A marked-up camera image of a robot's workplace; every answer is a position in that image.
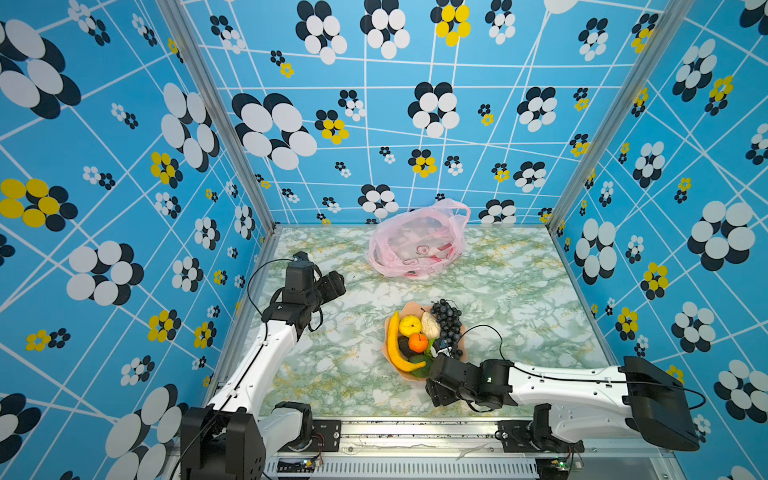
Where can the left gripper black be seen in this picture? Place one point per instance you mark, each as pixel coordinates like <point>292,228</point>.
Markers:
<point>331,285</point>

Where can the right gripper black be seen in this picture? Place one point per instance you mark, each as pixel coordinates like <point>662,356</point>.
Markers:
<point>436,394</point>

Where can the orange fake carrot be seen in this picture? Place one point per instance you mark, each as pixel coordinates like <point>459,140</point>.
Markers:
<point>418,342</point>

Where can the dark fake grape bunch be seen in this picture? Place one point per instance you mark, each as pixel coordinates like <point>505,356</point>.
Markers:
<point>448,316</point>

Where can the beige fake garlic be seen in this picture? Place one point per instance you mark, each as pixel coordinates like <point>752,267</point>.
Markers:
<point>429,326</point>

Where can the yellow fake pear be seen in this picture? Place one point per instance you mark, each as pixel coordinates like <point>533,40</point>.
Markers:
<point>410,325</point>

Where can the pink translucent plastic bag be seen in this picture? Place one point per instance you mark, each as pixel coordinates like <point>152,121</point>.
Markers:
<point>420,243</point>

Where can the green fake lime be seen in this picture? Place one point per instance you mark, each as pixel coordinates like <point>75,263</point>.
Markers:
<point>423,363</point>

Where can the green fake kiwi half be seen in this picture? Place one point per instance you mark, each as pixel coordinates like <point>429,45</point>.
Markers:
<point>438,346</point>

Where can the dark green fake avocado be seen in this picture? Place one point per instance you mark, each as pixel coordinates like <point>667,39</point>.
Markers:
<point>404,349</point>

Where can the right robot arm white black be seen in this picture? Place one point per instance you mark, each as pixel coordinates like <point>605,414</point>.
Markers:
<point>633,400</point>

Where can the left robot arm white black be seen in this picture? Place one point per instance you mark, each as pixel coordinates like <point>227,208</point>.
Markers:
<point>227,439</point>

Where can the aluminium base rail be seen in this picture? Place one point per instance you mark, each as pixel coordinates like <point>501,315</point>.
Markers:
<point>460,448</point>

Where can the left floor aluminium rail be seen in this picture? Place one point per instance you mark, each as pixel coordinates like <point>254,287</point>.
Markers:
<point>235,344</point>

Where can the left aluminium corner post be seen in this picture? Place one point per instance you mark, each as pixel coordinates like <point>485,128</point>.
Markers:
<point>182,32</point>

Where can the aluminium corner post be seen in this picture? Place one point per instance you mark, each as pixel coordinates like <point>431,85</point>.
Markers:
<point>182,32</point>
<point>668,26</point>

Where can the right aluminium corner post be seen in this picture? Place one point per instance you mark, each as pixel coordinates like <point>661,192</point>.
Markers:
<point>668,26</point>

